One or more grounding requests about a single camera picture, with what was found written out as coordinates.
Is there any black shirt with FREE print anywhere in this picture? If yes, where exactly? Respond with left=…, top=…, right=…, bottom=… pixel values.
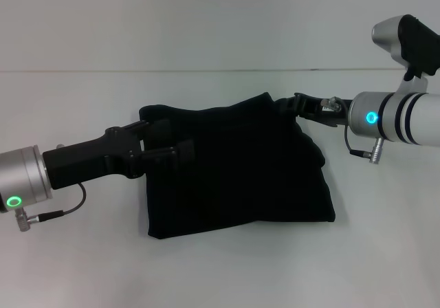
left=139, top=92, right=337, bottom=241

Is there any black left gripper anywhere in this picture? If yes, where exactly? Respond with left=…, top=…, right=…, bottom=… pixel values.
left=41, top=118, right=197, bottom=190

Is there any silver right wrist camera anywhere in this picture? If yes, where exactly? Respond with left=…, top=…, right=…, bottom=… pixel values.
left=372, top=14, right=440, bottom=94

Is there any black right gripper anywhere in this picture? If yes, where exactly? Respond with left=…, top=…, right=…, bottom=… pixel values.
left=274, top=93, right=353, bottom=129

